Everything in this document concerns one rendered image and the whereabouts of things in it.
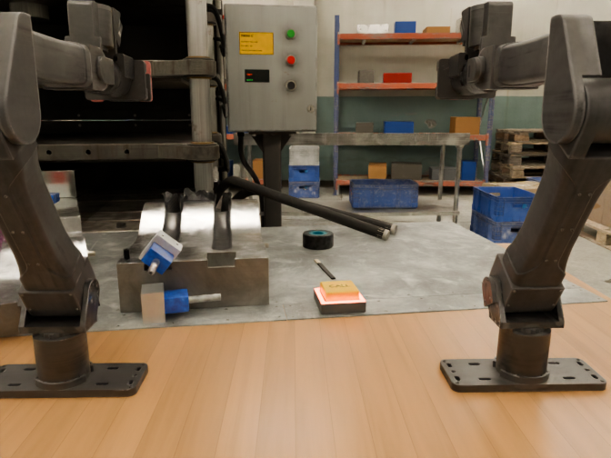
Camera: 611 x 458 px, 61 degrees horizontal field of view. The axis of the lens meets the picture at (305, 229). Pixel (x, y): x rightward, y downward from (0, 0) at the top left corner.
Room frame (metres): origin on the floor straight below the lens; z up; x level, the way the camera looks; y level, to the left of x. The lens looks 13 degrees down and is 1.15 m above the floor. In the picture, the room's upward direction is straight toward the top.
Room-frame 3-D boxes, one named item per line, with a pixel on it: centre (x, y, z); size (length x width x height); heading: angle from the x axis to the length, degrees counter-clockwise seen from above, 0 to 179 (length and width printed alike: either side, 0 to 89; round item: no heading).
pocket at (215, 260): (0.89, 0.15, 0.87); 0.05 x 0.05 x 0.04; 8
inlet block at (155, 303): (0.83, 0.21, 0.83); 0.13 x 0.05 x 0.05; 105
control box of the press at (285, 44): (1.83, 0.12, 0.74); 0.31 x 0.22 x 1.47; 98
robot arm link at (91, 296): (0.62, 0.32, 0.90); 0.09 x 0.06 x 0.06; 91
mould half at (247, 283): (1.11, 0.23, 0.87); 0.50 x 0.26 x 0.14; 8
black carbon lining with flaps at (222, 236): (1.09, 0.24, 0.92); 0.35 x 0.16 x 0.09; 8
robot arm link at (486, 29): (0.80, -0.28, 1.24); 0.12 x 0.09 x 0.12; 2
